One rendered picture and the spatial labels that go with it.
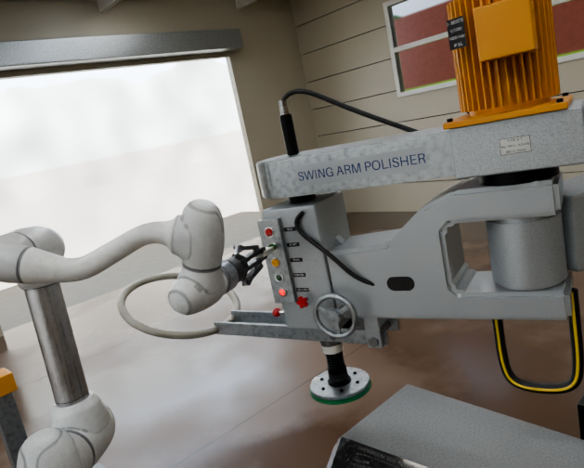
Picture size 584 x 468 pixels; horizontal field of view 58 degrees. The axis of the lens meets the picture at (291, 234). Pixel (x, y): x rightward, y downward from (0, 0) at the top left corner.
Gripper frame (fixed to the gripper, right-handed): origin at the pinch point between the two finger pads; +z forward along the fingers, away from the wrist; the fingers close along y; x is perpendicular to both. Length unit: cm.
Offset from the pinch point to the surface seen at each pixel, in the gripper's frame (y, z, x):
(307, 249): 1.9, 6.7, 11.6
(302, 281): 12.6, 6.7, 7.1
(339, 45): -147, 750, -282
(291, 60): -146, 757, -383
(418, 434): 60, 1, 39
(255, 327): 31.2, 11.6, -19.3
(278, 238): -2.9, 5.0, 2.7
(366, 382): 54, 19, 17
